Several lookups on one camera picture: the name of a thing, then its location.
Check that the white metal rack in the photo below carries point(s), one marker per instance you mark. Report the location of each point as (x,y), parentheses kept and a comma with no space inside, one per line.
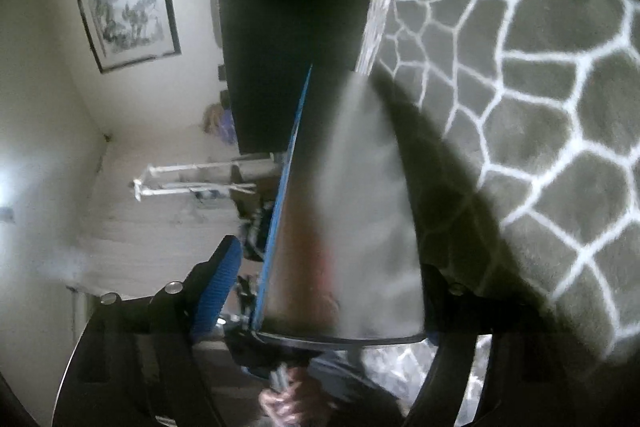
(190,184)

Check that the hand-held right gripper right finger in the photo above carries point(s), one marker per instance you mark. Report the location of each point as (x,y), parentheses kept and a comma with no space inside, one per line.
(450,312)

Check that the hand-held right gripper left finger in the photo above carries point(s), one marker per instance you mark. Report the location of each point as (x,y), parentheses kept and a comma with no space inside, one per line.
(217,292)

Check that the purple beige bundle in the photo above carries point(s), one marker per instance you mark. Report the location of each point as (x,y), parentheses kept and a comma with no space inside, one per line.
(222,122)

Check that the dark flat panel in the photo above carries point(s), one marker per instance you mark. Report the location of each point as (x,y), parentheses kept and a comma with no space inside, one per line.
(295,7)

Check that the person's left forearm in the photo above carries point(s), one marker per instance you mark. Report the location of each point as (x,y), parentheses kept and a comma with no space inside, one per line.
(355,382)

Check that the blue silver packet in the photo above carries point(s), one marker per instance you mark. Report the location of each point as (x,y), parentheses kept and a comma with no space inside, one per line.
(360,232)

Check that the grey white patterned blanket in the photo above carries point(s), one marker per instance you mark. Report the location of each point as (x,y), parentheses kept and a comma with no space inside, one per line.
(550,107)

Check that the person's left hand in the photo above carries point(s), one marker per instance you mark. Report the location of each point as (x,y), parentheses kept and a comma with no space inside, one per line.
(295,402)

